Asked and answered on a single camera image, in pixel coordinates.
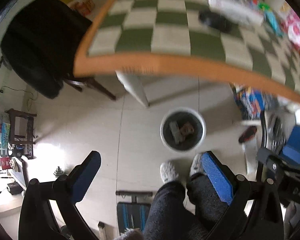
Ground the blue green snack bag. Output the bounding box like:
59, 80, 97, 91
257, 1, 283, 37

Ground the red duck feet snack packet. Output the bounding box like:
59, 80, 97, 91
180, 122, 194, 137

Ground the white trash bin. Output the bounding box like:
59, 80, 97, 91
160, 107, 206, 153

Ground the right grey slipper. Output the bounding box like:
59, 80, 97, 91
189, 153, 206, 177

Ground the grey slipper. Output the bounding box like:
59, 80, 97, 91
160, 161, 179, 184
189, 153, 206, 177

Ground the left grey slipper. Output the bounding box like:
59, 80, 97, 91
160, 161, 179, 184

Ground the silver foil wrapper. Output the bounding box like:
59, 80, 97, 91
169, 121, 184, 145

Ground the pink flower paper bag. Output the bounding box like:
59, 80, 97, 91
282, 10, 300, 49

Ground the black office chair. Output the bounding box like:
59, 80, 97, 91
0, 0, 93, 100

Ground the green white checkered tablecloth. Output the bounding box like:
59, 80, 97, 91
73, 0, 300, 110

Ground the long pink Doctor box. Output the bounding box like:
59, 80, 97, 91
207, 0, 264, 27

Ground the black cup lid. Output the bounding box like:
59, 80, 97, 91
198, 10, 233, 33

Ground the orange cardboard box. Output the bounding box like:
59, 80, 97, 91
68, 0, 95, 16

